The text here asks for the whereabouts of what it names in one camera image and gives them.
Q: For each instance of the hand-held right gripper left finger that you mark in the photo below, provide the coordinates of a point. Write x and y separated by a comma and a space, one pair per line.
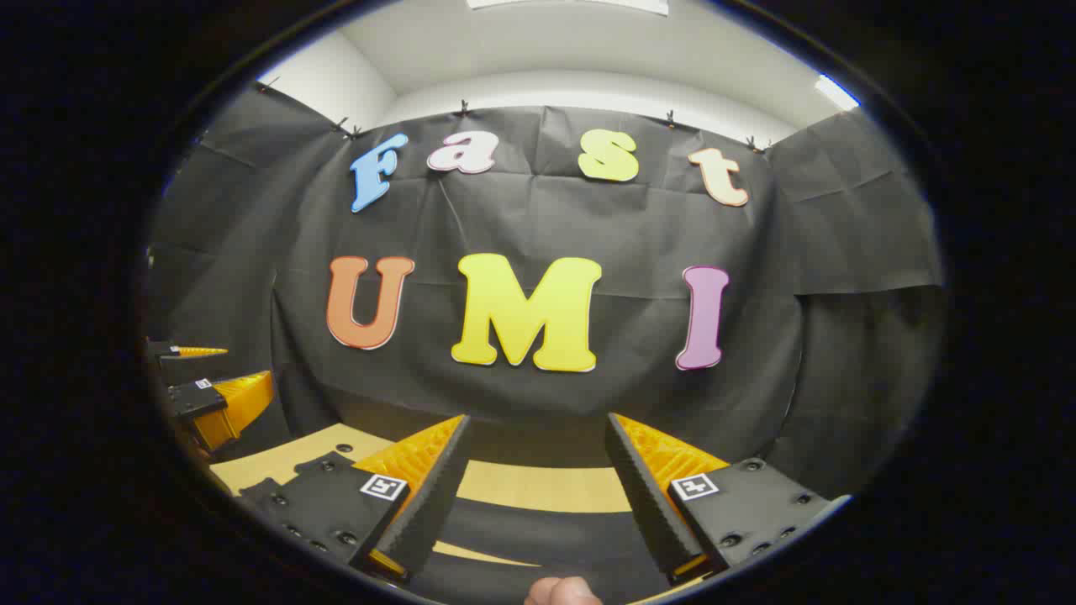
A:
437, 504

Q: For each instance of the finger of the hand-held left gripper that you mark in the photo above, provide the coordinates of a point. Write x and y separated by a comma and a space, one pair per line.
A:
161, 350
195, 399

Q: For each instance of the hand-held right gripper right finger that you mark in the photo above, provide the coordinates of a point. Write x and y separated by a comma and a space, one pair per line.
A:
639, 504

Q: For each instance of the black backdrop cloth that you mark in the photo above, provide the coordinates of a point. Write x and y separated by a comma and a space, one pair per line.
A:
588, 218

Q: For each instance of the white ceiling light panel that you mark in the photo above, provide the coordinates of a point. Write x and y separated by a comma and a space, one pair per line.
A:
572, 4
836, 92

